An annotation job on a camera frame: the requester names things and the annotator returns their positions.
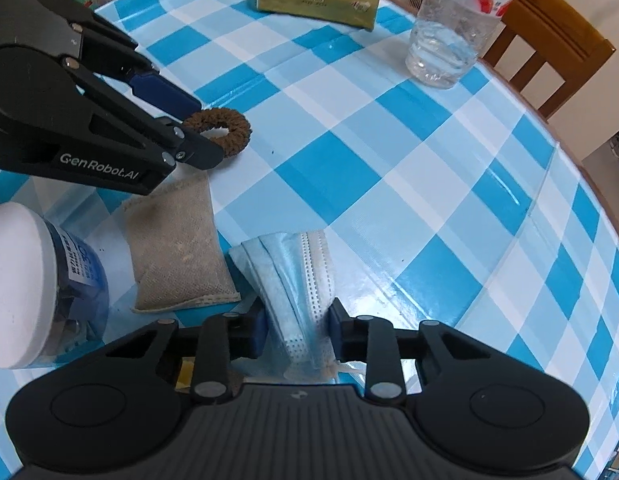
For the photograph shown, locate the brown hair scrunchie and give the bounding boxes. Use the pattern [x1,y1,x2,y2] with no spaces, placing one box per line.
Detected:
[183,107,252,158]

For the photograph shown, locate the grey fabric sachet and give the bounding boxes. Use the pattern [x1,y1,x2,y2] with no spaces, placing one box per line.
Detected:
[124,172,241,314]

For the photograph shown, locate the blue face mask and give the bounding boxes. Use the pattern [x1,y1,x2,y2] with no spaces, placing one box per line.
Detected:
[229,230,365,386]

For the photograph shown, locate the blue checkered tablecloth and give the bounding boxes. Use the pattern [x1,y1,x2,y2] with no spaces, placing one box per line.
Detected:
[0,0,619,480]

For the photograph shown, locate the white lid plastic jar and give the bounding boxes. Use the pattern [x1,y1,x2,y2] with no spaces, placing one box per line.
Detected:
[0,203,110,370]

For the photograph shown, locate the clear plastic water bottle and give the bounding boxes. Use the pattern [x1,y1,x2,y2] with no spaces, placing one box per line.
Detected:
[406,0,513,89]

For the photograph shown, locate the wooden chair far side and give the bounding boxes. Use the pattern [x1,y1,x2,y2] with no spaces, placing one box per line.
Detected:
[483,0,615,119]

